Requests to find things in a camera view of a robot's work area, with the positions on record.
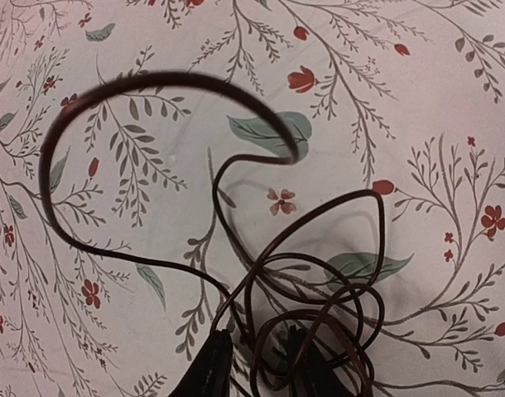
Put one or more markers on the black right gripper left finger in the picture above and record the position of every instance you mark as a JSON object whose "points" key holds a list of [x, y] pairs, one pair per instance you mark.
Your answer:
{"points": [[209, 373]]}

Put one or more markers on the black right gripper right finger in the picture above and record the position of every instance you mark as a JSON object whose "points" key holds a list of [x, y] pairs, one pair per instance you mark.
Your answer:
{"points": [[313, 376]]}

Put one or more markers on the floral patterned table mat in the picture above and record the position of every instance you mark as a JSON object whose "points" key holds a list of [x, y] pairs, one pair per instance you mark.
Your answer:
{"points": [[405, 97]]}

